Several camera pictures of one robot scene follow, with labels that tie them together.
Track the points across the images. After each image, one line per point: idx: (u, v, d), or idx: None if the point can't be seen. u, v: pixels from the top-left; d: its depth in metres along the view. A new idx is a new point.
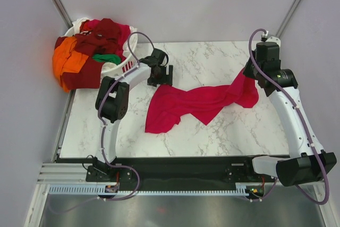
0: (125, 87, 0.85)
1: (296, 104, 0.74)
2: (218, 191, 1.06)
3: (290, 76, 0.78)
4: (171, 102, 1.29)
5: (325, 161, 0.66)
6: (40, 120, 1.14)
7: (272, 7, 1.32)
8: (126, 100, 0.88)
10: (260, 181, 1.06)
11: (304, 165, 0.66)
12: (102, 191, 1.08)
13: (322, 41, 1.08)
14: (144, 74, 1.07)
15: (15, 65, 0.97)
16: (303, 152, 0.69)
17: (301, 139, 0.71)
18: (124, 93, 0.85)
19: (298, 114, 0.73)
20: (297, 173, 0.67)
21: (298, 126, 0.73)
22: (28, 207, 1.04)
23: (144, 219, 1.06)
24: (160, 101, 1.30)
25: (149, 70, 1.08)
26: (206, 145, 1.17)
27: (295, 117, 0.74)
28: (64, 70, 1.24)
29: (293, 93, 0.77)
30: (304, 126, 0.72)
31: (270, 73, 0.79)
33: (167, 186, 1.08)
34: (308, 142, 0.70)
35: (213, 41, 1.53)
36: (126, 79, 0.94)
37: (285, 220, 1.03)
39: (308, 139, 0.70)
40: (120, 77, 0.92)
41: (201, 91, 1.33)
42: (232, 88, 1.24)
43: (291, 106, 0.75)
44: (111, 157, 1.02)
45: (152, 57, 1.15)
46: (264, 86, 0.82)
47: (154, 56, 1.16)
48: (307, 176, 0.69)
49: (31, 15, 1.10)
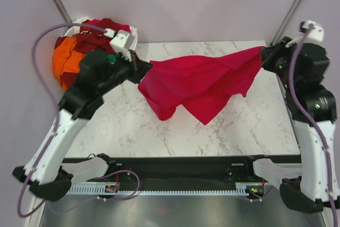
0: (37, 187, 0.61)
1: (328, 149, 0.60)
2: (218, 191, 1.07)
3: (330, 101, 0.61)
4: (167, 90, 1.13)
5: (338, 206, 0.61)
6: (40, 120, 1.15)
7: (272, 6, 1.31)
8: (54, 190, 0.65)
10: (260, 181, 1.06)
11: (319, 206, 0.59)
12: (102, 191, 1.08)
13: (322, 41, 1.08)
14: (80, 127, 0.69)
15: (15, 65, 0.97)
16: (317, 198, 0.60)
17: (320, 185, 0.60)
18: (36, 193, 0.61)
19: (327, 158, 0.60)
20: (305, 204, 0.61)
21: (322, 169, 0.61)
22: (28, 207, 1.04)
23: (144, 219, 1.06)
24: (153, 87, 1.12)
25: (79, 121, 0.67)
26: (206, 145, 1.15)
27: (320, 161, 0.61)
28: (64, 70, 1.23)
29: (327, 128, 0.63)
30: (327, 172, 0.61)
31: (305, 99, 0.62)
33: (167, 186, 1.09)
34: (327, 187, 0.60)
35: (213, 41, 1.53)
36: (38, 169, 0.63)
37: (284, 220, 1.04)
39: (329, 186, 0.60)
40: (28, 173, 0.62)
41: (193, 72, 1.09)
42: (227, 62, 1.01)
43: (321, 146, 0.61)
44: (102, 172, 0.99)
45: (83, 78, 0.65)
46: (294, 111, 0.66)
47: (84, 76, 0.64)
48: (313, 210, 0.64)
49: (31, 15, 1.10)
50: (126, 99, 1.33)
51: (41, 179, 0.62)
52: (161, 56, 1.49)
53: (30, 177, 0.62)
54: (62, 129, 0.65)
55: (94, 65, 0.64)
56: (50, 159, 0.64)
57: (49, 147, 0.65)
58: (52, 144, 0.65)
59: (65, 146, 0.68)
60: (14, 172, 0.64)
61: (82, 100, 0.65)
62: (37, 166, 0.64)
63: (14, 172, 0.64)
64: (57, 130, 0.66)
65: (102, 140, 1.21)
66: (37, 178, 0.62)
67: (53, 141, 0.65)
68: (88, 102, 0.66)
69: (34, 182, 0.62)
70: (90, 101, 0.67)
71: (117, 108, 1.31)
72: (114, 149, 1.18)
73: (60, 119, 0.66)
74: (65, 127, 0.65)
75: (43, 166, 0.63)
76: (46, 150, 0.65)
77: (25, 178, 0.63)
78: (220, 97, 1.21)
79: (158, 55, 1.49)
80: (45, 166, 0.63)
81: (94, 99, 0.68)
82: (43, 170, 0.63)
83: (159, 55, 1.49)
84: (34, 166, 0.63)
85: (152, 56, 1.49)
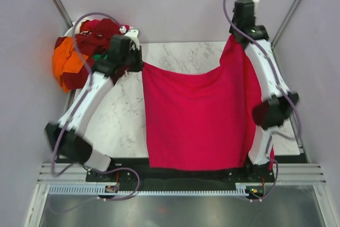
0: (73, 135, 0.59)
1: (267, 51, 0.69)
2: (218, 191, 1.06)
3: (263, 32, 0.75)
4: (172, 114, 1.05)
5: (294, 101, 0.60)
6: (40, 120, 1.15)
7: (272, 6, 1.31)
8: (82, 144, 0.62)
10: (260, 181, 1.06)
11: (273, 98, 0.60)
12: (102, 191, 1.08)
13: (321, 41, 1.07)
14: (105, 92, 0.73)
15: (15, 65, 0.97)
16: (271, 93, 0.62)
17: (260, 54, 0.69)
18: (72, 141, 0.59)
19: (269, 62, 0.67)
20: (268, 109, 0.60)
21: (267, 71, 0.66)
22: (28, 208, 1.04)
23: (144, 219, 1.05)
24: (156, 110, 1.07)
25: (108, 82, 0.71)
26: None
27: (265, 65, 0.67)
28: (64, 71, 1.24)
29: (266, 45, 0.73)
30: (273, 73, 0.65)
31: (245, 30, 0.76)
33: (167, 186, 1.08)
34: (275, 83, 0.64)
35: (213, 40, 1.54)
36: (74, 118, 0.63)
37: (283, 220, 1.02)
39: (277, 82, 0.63)
40: (65, 123, 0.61)
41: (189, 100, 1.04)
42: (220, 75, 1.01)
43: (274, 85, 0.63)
44: (104, 166, 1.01)
45: (111, 51, 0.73)
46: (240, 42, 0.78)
47: (113, 49, 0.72)
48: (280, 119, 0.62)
49: (31, 15, 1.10)
50: (126, 100, 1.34)
51: (76, 127, 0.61)
52: (161, 56, 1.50)
53: (67, 126, 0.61)
54: (96, 86, 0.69)
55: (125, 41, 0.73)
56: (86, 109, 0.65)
57: (81, 104, 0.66)
58: (89, 96, 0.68)
59: (86, 117, 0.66)
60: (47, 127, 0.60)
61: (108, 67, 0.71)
62: (74, 115, 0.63)
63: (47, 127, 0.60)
64: (92, 83, 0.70)
65: (102, 139, 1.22)
66: (74, 126, 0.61)
67: (87, 96, 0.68)
68: (116, 68, 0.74)
69: (71, 129, 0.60)
70: (120, 67, 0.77)
71: (117, 107, 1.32)
72: (114, 150, 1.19)
73: (94, 78, 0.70)
74: (99, 84, 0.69)
75: (79, 115, 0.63)
76: (81, 103, 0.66)
77: (60, 129, 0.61)
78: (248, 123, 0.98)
79: (158, 56, 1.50)
80: (81, 116, 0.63)
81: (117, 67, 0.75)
82: (79, 119, 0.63)
83: (159, 56, 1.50)
84: (70, 115, 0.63)
85: (153, 56, 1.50)
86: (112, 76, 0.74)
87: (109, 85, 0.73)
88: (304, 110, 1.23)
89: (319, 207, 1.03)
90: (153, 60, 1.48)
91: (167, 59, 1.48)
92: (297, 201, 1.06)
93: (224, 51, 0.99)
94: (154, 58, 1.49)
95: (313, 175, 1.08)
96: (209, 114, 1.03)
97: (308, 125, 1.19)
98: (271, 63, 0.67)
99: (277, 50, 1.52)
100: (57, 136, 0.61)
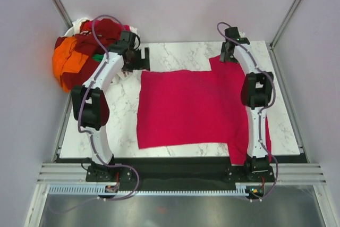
0: (98, 93, 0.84)
1: (247, 48, 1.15)
2: (218, 191, 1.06)
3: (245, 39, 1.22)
4: (177, 99, 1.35)
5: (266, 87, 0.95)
6: (40, 120, 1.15)
7: (272, 6, 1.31)
8: (104, 106, 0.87)
10: (260, 181, 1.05)
11: (252, 75, 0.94)
12: (102, 191, 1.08)
13: (321, 41, 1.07)
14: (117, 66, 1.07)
15: (14, 65, 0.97)
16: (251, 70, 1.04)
17: (243, 51, 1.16)
18: (96, 100, 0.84)
19: (249, 55, 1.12)
20: (248, 83, 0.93)
21: (248, 60, 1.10)
22: (28, 208, 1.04)
23: (144, 219, 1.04)
24: (167, 95, 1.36)
25: (120, 59, 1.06)
26: (206, 145, 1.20)
27: (246, 57, 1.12)
28: (64, 71, 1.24)
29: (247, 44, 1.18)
30: (252, 60, 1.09)
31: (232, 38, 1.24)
33: (167, 186, 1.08)
34: (255, 65, 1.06)
35: (213, 41, 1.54)
36: (96, 82, 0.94)
37: (284, 220, 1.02)
39: (255, 64, 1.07)
40: (91, 83, 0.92)
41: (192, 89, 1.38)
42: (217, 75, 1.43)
43: (254, 66, 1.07)
44: (108, 158, 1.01)
45: (121, 40, 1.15)
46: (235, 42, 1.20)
47: (124, 39, 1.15)
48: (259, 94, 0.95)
49: (31, 15, 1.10)
50: (126, 100, 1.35)
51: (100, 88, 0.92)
52: (161, 56, 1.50)
53: (91, 86, 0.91)
54: (112, 60, 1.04)
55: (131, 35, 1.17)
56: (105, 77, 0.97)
57: (103, 72, 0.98)
58: (108, 66, 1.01)
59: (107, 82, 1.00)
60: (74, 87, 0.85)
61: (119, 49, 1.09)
62: (96, 80, 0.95)
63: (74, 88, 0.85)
64: (109, 59, 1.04)
65: None
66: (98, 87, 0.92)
67: (107, 66, 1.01)
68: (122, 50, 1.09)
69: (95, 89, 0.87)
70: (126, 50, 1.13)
71: (117, 108, 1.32)
72: (114, 150, 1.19)
73: (109, 56, 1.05)
74: (113, 59, 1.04)
75: (100, 80, 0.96)
76: (102, 70, 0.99)
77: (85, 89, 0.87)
78: (237, 112, 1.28)
79: (158, 56, 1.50)
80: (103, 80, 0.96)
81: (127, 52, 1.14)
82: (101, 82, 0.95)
83: (159, 55, 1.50)
84: (94, 79, 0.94)
85: (153, 56, 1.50)
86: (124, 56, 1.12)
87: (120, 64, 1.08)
88: (304, 110, 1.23)
89: (319, 207, 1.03)
90: (153, 60, 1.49)
91: (167, 59, 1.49)
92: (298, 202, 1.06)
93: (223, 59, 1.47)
94: (154, 58, 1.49)
95: (313, 175, 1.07)
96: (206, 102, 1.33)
97: (309, 125, 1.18)
98: (250, 55, 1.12)
99: (277, 50, 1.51)
100: (83, 96, 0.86)
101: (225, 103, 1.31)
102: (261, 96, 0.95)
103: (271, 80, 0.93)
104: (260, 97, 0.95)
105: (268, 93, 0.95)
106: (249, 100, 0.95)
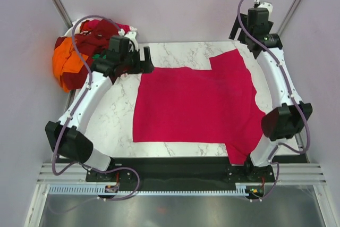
0: (74, 135, 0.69)
1: (280, 61, 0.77)
2: (218, 191, 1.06)
3: (276, 40, 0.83)
4: (179, 95, 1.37)
5: (297, 122, 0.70)
6: (40, 120, 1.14)
7: (272, 6, 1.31)
8: (83, 143, 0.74)
10: (260, 181, 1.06)
11: (284, 108, 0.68)
12: (102, 191, 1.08)
13: (321, 41, 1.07)
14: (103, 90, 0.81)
15: (15, 65, 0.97)
16: (282, 102, 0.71)
17: (272, 62, 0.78)
18: (73, 142, 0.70)
19: (282, 71, 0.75)
20: (277, 120, 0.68)
21: (280, 79, 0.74)
22: (28, 208, 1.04)
23: (144, 219, 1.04)
24: (169, 90, 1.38)
25: (107, 81, 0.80)
26: (206, 145, 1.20)
27: (278, 74, 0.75)
28: (64, 70, 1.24)
29: (278, 52, 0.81)
30: (286, 82, 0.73)
31: (257, 37, 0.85)
33: (167, 186, 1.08)
34: (288, 93, 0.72)
35: (213, 41, 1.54)
36: (74, 118, 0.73)
37: (284, 220, 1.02)
39: (289, 91, 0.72)
40: (66, 121, 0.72)
41: (195, 84, 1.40)
42: (219, 71, 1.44)
43: (286, 95, 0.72)
44: (104, 165, 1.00)
45: (110, 51, 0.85)
46: (251, 49, 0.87)
47: (113, 48, 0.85)
48: (288, 129, 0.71)
49: (31, 15, 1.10)
50: (126, 100, 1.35)
51: (77, 126, 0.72)
52: (161, 56, 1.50)
53: (67, 125, 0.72)
54: (95, 85, 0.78)
55: (124, 41, 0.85)
56: (85, 109, 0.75)
57: (82, 103, 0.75)
58: (89, 95, 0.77)
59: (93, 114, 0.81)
60: (48, 126, 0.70)
61: (107, 65, 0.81)
62: (74, 115, 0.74)
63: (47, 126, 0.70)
64: (92, 82, 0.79)
65: (102, 139, 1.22)
66: (75, 124, 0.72)
67: (88, 93, 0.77)
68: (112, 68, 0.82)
69: (71, 127, 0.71)
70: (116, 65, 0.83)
71: (117, 108, 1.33)
72: (114, 150, 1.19)
73: (93, 77, 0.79)
74: (98, 83, 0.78)
75: (79, 114, 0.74)
76: (82, 100, 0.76)
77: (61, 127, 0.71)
78: (239, 109, 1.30)
79: (158, 56, 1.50)
80: (82, 115, 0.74)
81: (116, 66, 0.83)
82: (79, 118, 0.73)
83: (159, 55, 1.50)
84: (70, 115, 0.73)
85: (153, 56, 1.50)
86: (112, 74, 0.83)
87: (108, 84, 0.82)
88: None
89: (319, 207, 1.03)
90: (153, 60, 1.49)
91: (167, 59, 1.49)
92: (298, 202, 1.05)
93: (226, 55, 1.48)
94: (154, 58, 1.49)
95: (313, 175, 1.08)
96: (209, 98, 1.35)
97: (309, 125, 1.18)
98: (283, 70, 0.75)
99: None
100: (58, 133, 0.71)
101: (227, 100, 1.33)
102: (290, 131, 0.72)
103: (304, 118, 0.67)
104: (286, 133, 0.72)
105: (298, 126, 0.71)
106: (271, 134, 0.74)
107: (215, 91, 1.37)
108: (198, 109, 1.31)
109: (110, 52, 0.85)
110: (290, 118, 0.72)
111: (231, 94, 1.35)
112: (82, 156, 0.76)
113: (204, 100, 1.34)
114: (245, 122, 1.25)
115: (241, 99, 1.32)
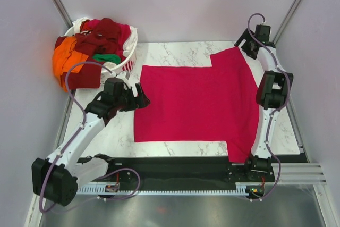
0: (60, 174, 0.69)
1: (271, 50, 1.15)
2: (218, 191, 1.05)
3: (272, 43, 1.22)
4: (179, 94, 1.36)
5: (281, 92, 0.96)
6: (40, 120, 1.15)
7: (273, 6, 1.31)
8: (69, 183, 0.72)
10: (260, 181, 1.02)
11: (271, 73, 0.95)
12: (102, 190, 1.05)
13: (321, 41, 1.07)
14: (96, 129, 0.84)
15: (15, 64, 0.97)
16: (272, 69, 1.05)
17: (265, 51, 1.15)
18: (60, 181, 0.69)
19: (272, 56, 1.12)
20: (265, 82, 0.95)
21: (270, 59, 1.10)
22: (28, 208, 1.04)
23: (144, 219, 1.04)
24: (168, 90, 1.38)
25: (100, 122, 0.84)
26: (206, 145, 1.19)
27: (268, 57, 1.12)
28: (64, 70, 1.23)
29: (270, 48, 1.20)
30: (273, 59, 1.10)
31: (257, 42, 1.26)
33: (167, 186, 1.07)
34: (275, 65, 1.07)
35: (213, 40, 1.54)
36: (64, 156, 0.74)
37: (285, 220, 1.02)
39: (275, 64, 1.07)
40: (56, 159, 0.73)
41: (194, 84, 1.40)
42: (219, 69, 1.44)
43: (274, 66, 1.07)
44: (102, 171, 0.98)
45: (105, 93, 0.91)
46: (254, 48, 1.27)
47: (108, 92, 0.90)
48: (275, 97, 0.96)
49: (31, 15, 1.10)
50: None
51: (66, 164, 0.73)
52: (161, 56, 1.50)
53: (56, 162, 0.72)
54: (88, 125, 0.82)
55: (117, 84, 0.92)
56: (76, 148, 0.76)
57: (79, 135, 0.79)
58: (81, 135, 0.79)
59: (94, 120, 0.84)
60: (35, 164, 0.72)
61: (102, 108, 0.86)
62: (64, 152, 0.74)
63: (35, 164, 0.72)
64: (86, 123, 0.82)
65: (102, 140, 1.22)
66: (64, 162, 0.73)
67: (80, 133, 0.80)
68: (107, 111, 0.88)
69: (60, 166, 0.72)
70: (109, 107, 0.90)
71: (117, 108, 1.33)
72: (114, 150, 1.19)
73: (87, 118, 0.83)
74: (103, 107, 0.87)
75: (69, 152, 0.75)
76: (74, 139, 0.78)
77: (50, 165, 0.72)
78: (238, 108, 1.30)
79: (158, 56, 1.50)
80: (71, 152, 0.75)
81: (109, 107, 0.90)
82: (69, 156, 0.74)
83: (159, 55, 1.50)
84: (61, 152, 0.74)
85: (153, 56, 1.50)
86: (105, 116, 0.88)
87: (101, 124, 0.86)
88: (303, 110, 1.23)
89: (319, 207, 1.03)
90: (153, 60, 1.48)
91: (167, 59, 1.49)
92: (298, 202, 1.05)
93: (223, 55, 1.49)
94: (154, 58, 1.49)
95: (313, 175, 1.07)
96: (207, 98, 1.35)
97: (309, 125, 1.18)
98: (273, 56, 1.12)
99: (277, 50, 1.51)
100: (44, 172, 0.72)
101: (227, 100, 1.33)
102: (277, 98, 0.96)
103: (288, 82, 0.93)
104: (274, 99, 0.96)
105: (283, 94, 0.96)
106: (264, 99, 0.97)
107: (215, 90, 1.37)
108: (198, 109, 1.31)
109: (105, 95, 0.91)
110: (275, 91, 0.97)
111: (230, 94, 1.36)
112: (64, 200, 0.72)
113: (203, 99, 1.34)
114: (245, 119, 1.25)
115: (241, 99, 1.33)
